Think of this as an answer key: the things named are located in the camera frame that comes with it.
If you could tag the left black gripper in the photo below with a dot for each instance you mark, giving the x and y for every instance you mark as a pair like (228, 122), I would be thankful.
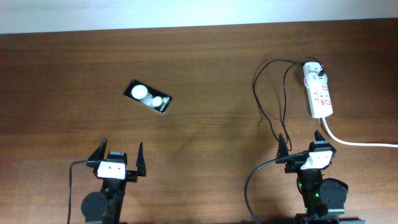
(132, 175)

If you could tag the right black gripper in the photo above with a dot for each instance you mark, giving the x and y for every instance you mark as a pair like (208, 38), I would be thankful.
(282, 149)

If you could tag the black smartphone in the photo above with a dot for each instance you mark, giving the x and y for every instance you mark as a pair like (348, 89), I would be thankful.
(148, 96)

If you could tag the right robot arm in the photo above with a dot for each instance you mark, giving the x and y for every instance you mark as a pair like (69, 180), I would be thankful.
(324, 199)

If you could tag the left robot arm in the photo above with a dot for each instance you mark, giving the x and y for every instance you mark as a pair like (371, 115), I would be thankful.
(105, 205)

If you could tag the white USB charger adapter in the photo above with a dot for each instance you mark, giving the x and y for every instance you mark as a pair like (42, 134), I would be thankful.
(314, 72)

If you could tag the white power strip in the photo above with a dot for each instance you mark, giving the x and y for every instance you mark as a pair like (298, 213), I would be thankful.
(319, 99)

